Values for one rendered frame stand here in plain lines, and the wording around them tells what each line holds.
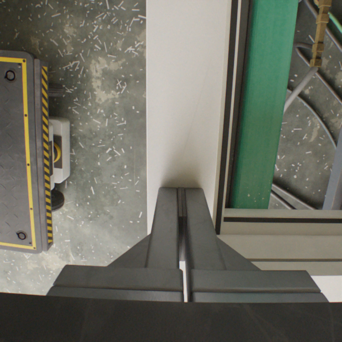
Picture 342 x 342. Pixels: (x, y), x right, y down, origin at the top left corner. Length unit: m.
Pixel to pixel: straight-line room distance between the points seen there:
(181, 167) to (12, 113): 0.80
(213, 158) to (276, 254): 0.11
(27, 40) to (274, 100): 1.13
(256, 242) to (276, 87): 0.13
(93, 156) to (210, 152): 1.04
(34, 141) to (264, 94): 0.77
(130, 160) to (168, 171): 0.98
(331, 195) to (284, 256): 0.47
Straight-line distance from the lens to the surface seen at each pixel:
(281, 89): 0.24
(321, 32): 0.96
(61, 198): 1.19
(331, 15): 1.25
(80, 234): 1.36
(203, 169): 0.16
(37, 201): 0.96
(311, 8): 1.22
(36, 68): 0.87
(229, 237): 0.24
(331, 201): 0.68
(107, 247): 1.35
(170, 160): 0.15
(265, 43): 0.23
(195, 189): 0.15
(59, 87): 1.08
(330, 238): 0.28
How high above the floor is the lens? 1.08
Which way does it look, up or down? 73 degrees down
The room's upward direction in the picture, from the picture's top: 177 degrees counter-clockwise
